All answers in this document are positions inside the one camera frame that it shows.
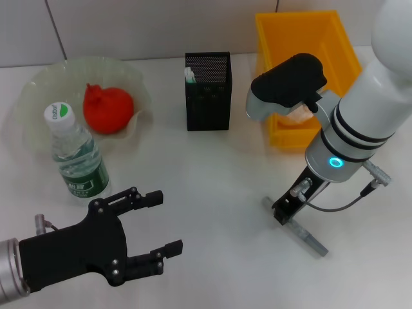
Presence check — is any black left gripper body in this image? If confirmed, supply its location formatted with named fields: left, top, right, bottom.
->
left=18, top=198, right=130, bottom=293

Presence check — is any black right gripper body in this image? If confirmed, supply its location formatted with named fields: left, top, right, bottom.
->
left=278, top=167, right=333, bottom=214

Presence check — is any grey marker pen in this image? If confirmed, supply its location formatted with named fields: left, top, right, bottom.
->
left=262, top=196, right=330, bottom=258

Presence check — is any white paper ball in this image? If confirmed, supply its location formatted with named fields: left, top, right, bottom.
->
left=279, top=104, right=318, bottom=126

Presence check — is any clear bottle with green label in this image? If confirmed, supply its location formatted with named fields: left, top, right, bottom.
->
left=44, top=102, right=111, bottom=204

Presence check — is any red-orange toy orange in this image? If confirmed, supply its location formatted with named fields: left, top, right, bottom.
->
left=82, top=83, right=135, bottom=135

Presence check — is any green utility knife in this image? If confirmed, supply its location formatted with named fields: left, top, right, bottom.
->
left=183, top=66, right=198, bottom=85

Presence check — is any black mesh pen holder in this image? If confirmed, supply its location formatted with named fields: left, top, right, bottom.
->
left=184, top=51, right=232, bottom=132

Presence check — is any pale green glass fruit plate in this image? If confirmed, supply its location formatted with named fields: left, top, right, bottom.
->
left=14, top=56, right=154, bottom=155

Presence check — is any yellow plastic bin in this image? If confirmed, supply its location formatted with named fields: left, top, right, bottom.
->
left=255, top=10, right=363, bottom=149

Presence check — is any left gripper cable with plug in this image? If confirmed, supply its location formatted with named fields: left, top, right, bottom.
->
left=34, top=213, right=59, bottom=235

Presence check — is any gripper cable with plug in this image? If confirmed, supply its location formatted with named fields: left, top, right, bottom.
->
left=289, top=160, right=394, bottom=212
left=34, top=213, right=59, bottom=235

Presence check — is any right gripper cable with plug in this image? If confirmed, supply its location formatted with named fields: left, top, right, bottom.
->
left=289, top=160, right=394, bottom=212

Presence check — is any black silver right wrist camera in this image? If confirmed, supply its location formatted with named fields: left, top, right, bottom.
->
left=245, top=53, right=330, bottom=122

